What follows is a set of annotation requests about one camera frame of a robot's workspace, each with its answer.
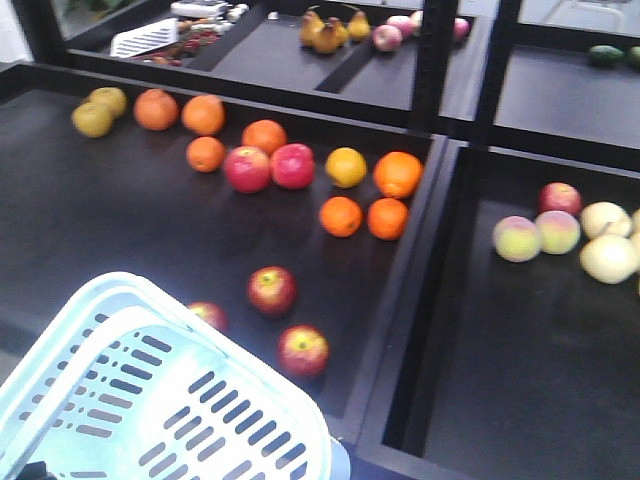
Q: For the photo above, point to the light blue plastic basket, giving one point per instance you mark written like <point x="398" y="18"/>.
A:
<point x="127" y="383"/>

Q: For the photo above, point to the orange behind red apples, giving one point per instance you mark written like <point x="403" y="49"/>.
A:
<point x="265" y="134"/>

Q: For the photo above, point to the small orange near apples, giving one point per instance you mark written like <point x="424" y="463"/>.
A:
<point x="205" y="154"/>

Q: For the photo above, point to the brown pear three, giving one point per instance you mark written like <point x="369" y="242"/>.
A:
<point x="340" y="30"/>

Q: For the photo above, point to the pink peach behind basket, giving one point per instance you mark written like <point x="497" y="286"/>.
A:
<point x="560" y="231"/>

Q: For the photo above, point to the wooden black produce stand left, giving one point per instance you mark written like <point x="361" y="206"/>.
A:
<point x="73" y="208"/>

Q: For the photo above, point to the small orange left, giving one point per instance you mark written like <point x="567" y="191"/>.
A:
<point x="340" y="216"/>

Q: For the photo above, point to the red yellow apple middle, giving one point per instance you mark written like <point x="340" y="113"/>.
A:
<point x="272" y="290"/>

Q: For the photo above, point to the red yellow apple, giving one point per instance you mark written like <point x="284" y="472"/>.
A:
<point x="210" y="313"/>
<point x="303" y="351"/>
<point x="272" y="290"/>

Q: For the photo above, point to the small orange right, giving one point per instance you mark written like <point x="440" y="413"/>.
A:
<point x="387" y="218"/>

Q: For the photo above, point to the yellow round citrus fruit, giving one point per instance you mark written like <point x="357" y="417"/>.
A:
<point x="346" y="167"/>

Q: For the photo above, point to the large red apple right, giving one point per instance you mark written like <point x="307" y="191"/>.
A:
<point x="293" y="166"/>

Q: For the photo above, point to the large red apple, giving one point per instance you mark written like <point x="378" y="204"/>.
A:
<point x="293" y="166"/>
<point x="247" y="169"/>

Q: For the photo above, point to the large orange with nub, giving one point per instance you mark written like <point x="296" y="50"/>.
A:
<point x="397" y="174"/>

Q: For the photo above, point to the large red apple left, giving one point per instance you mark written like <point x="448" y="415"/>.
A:
<point x="247" y="169"/>

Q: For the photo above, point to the red yellow apple front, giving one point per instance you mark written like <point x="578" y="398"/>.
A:
<point x="303" y="351"/>

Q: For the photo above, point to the red yellow apple left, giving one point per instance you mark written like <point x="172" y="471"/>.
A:
<point x="210" y="313"/>

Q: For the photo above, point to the orange back row right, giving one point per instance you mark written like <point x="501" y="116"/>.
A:
<point x="204" y="114"/>

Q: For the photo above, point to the orange row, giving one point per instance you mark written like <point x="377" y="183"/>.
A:
<point x="155" y="110"/>
<point x="204" y="114"/>

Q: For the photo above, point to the brown pear two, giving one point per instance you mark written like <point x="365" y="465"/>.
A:
<point x="326" y="41"/>

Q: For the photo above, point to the orange back row left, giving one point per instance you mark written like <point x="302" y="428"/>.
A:
<point x="155" y="110"/>

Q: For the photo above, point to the pink apple upper tray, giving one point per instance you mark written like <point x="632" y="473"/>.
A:
<point x="387" y="38"/>

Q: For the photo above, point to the brown pear four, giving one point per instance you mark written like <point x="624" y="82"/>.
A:
<point x="358" y="27"/>

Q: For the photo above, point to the black produce stand right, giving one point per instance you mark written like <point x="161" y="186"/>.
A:
<point x="500" y="370"/>

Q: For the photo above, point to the brown pear one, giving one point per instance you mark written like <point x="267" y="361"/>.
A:
<point x="311" y="25"/>

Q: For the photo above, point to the pale pink apple upper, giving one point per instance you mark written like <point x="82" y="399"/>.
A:
<point x="403" y="23"/>

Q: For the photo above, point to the red apple right tray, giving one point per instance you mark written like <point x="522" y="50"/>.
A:
<point x="560" y="196"/>

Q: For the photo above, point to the yellow-green pear-apple back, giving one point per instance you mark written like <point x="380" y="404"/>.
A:
<point x="112" y="97"/>

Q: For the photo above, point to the yellow-green pear-apple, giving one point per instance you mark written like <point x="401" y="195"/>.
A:
<point x="92" y="120"/>
<point x="112" y="97"/>

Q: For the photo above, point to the yellow-green pear-apple front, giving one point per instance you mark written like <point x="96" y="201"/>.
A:
<point x="92" y="120"/>

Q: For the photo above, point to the white perforated grater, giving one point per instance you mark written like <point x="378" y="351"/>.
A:
<point x="144" y="39"/>

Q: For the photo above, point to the white melon one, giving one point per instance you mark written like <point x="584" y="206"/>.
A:
<point x="605" y="218"/>

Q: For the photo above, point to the black upper display tray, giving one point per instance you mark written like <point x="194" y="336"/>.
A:
<point x="552" y="102"/>

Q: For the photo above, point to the white melon five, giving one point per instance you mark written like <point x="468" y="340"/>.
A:
<point x="609" y="258"/>

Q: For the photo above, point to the green avocado one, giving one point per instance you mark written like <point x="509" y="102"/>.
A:
<point x="604" y="56"/>

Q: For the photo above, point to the black shelf upright post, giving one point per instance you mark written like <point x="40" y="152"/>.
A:
<point x="433" y="53"/>
<point x="501" y="43"/>

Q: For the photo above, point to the pink apple behind post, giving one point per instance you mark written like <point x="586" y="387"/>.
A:
<point x="461" y="29"/>

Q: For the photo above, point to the black shelf upright post right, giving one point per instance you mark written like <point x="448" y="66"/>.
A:
<point x="501" y="43"/>

